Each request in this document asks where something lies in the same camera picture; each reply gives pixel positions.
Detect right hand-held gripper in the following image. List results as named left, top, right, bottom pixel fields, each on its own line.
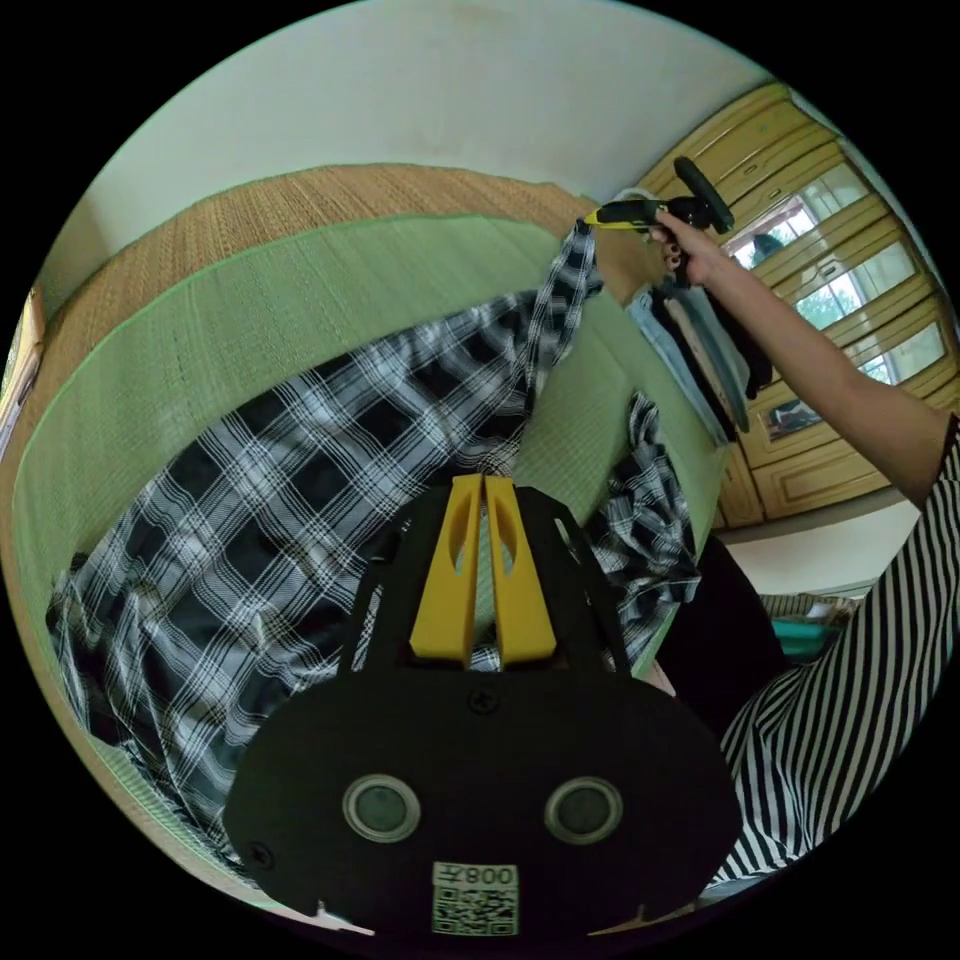
left=581, top=194, right=710, bottom=292

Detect yellow wooden cupboard with glass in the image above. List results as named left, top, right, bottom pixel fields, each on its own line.
left=637, top=80, right=960, bottom=530

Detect person's body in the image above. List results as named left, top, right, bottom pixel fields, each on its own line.
left=652, top=412, right=960, bottom=905

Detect person's right forearm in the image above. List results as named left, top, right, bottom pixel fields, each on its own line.
left=704, top=251, right=955, bottom=513

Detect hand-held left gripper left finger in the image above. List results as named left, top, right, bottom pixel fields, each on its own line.
left=410, top=474, right=482, bottom=663

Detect pile of clothes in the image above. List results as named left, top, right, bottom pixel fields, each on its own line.
left=628, top=283, right=775, bottom=448

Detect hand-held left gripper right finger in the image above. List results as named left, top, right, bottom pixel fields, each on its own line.
left=483, top=474, right=559, bottom=670

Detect black and white checkered pants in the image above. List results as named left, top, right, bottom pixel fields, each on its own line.
left=44, top=219, right=704, bottom=890

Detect person's right hand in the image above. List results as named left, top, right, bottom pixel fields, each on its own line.
left=647, top=209, right=735, bottom=290

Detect bed with green woven mat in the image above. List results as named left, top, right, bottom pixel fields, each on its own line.
left=0, top=163, right=740, bottom=920

